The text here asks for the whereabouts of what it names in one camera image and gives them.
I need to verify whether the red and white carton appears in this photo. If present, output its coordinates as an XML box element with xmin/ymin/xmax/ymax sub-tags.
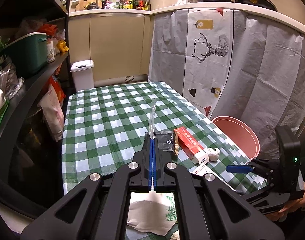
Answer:
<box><xmin>173</xmin><ymin>127</ymin><xmax>210</xmax><ymax>165</ymax></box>

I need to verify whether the white pink sack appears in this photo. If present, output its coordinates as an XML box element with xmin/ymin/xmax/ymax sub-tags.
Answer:
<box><xmin>37</xmin><ymin>84</ymin><xmax>65</xmax><ymax>142</ymax></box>

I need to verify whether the green white checked tablecloth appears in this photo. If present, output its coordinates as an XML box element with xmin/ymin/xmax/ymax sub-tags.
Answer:
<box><xmin>62</xmin><ymin>81</ymin><xmax>268</xmax><ymax>240</ymax></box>

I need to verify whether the grey white curtain cloth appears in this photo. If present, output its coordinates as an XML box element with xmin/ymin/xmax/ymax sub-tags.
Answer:
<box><xmin>210</xmin><ymin>11</ymin><xmax>305</xmax><ymax>160</ymax></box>

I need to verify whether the orange red sack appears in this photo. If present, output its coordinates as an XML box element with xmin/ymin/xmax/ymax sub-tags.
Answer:
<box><xmin>49</xmin><ymin>76</ymin><xmax>66</xmax><ymax>103</ymax></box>

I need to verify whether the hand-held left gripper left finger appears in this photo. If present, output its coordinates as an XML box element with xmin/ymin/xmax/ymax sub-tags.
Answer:
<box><xmin>20</xmin><ymin>132</ymin><xmax>154</xmax><ymax>240</ymax></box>

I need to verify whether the beige kitchen cabinet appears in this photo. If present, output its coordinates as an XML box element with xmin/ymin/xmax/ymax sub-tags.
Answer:
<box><xmin>68</xmin><ymin>14</ymin><xmax>153</xmax><ymax>88</ymax></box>

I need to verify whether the clear plastic wrapper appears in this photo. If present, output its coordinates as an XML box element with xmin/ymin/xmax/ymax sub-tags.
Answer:
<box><xmin>148</xmin><ymin>99</ymin><xmax>157</xmax><ymax>140</ymax></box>

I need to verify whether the green storage box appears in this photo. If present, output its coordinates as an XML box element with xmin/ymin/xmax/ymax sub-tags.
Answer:
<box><xmin>2</xmin><ymin>32</ymin><xmax>48</xmax><ymax>77</ymax></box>

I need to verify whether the wooden cutting board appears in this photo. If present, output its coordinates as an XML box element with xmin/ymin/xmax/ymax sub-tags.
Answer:
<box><xmin>79</xmin><ymin>0</ymin><xmax>103</xmax><ymax>11</ymax></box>

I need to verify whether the black packet with red print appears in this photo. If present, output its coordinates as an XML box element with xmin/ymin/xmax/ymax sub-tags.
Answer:
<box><xmin>145</xmin><ymin>130</ymin><xmax>180</xmax><ymax>155</ymax></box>

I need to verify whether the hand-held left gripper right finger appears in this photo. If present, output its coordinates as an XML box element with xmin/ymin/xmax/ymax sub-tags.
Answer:
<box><xmin>154</xmin><ymin>138</ymin><xmax>285</xmax><ymax>240</ymax></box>

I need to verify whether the pink plastic bucket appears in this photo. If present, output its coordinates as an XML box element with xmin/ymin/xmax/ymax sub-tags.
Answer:
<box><xmin>210</xmin><ymin>116</ymin><xmax>261</xmax><ymax>165</ymax></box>

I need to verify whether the white paper slip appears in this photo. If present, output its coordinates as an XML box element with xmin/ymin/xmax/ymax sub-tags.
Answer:
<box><xmin>192</xmin><ymin>163</ymin><xmax>211</xmax><ymax>176</ymax></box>

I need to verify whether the black metal shelf rack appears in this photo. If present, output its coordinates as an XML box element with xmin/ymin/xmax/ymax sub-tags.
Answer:
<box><xmin>0</xmin><ymin>0</ymin><xmax>75</xmax><ymax>218</ymax></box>

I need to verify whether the deer printed curtain cloth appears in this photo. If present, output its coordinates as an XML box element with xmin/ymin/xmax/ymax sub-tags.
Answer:
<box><xmin>150</xmin><ymin>9</ymin><xmax>234</xmax><ymax>124</ymax></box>

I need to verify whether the black spice rack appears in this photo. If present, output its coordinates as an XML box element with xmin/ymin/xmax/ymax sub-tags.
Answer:
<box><xmin>119</xmin><ymin>0</ymin><xmax>151</xmax><ymax>11</ymax></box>

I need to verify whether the white lidded bin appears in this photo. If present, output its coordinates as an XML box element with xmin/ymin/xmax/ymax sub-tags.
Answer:
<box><xmin>70</xmin><ymin>59</ymin><xmax>95</xmax><ymax>90</ymax></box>

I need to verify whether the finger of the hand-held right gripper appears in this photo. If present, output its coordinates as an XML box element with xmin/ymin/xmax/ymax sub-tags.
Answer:
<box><xmin>226</xmin><ymin>161</ymin><xmax>257</xmax><ymax>173</ymax></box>

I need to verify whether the small white tissue ball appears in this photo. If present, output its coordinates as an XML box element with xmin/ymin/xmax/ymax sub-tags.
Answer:
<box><xmin>205</xmin><ymin>147</ymin><xmax>220</xmax><ymax>162</ymax></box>

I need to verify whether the white bamboo print paper bag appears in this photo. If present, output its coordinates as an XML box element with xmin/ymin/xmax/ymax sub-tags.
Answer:
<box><xmin>127</xmin><ymin>192</ymin><xmax>179</xmax><ymax>236</ymax></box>

